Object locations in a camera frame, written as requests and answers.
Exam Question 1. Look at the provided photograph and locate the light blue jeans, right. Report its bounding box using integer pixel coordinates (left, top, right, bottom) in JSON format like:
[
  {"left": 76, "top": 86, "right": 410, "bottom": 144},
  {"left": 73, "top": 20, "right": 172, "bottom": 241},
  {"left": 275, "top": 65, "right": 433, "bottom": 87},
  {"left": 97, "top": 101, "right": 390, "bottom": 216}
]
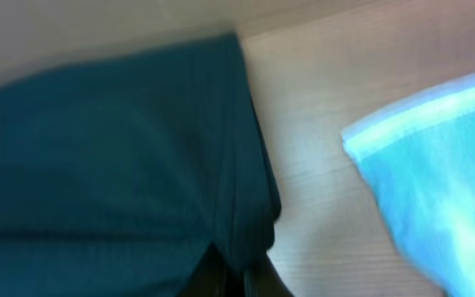
[{"left": 342, "top": 73, "right": 475, "bottom": 296}]

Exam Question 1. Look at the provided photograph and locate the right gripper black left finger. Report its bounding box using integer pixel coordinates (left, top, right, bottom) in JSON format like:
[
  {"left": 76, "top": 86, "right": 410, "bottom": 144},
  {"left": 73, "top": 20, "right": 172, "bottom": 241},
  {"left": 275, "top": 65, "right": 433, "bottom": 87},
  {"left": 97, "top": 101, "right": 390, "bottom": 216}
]
[{"left": 177, "top": 244, "right": 245, "bottom": 297}]

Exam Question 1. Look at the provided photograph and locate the black t-shirt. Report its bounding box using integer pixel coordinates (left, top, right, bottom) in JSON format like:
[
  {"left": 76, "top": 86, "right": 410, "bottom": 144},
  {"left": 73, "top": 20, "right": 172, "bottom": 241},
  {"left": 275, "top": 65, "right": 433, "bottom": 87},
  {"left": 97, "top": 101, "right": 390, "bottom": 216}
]
[{"left": 0, "top": 32, "right": 281, "bottom": 296}]

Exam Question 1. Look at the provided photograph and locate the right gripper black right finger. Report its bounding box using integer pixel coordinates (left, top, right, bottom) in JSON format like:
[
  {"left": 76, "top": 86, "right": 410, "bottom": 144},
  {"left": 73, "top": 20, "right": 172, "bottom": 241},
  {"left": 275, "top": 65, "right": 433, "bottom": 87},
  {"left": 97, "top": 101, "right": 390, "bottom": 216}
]
[{"left": 243, "top": 255, "right": 294, "bottom": 297}]

